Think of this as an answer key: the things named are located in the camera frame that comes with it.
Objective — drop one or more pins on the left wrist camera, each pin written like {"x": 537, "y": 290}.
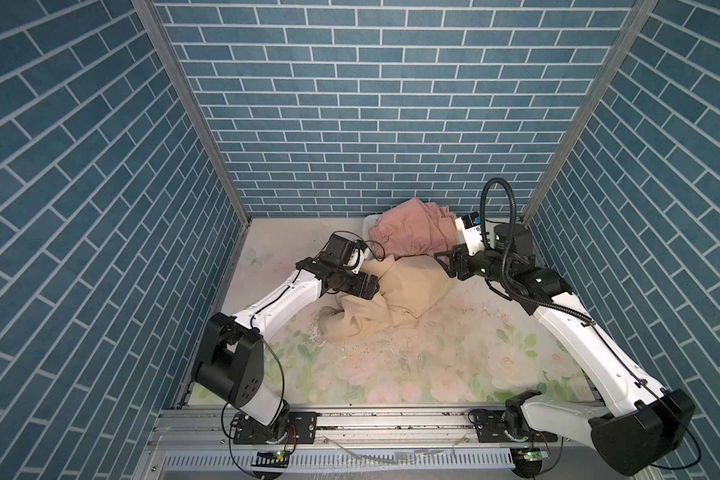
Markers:
{"x": 341, "y": 252}

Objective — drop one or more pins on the pink shorts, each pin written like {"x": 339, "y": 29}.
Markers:
{"x": 415, "y": 228}

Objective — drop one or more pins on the aluminium front rail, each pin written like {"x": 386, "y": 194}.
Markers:
{"x": 348, "y": 440}

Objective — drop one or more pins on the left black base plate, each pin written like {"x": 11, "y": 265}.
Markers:
{"x": 296, "y": 427}

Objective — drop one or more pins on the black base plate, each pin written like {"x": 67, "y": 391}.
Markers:
{"x": 296, "y": 427}
{"x": 490, "y": 427}

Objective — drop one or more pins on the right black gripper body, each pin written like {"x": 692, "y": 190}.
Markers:
{"x": 482, "y": 264}

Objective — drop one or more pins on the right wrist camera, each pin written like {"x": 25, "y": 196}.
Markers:
{"x": 469, "y": 228}

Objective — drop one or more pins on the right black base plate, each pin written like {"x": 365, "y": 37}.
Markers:
{"x": 490, "y": 427}

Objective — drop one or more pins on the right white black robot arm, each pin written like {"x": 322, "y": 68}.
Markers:
{"x": 639, "y": 421}

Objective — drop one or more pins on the beige shorts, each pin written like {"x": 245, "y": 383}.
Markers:
{"x": 408, "y": 288}

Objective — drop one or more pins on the aluminium corner post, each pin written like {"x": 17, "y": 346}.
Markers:
{"x": 151, "y": 21}
{"x": 633, "y": 24}

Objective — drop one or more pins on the right aluminium corner post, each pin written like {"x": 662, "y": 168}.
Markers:
{"x": 633, "y": 24}

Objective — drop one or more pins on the left aluminium corner post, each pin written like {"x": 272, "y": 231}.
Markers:
{"x": 151, "y": 21}

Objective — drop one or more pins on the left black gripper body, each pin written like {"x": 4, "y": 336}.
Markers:
{"x": 354, "y": 283}

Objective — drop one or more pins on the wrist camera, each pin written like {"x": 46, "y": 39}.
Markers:
{"x": 469, "y": 228}
{"x": 341, "y": 252}

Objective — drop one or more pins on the white plastic basket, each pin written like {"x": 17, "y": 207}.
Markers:
{"x": 368, "y": 223}

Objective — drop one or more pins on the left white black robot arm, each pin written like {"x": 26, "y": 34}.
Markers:
{"x": 230, "y": 361}

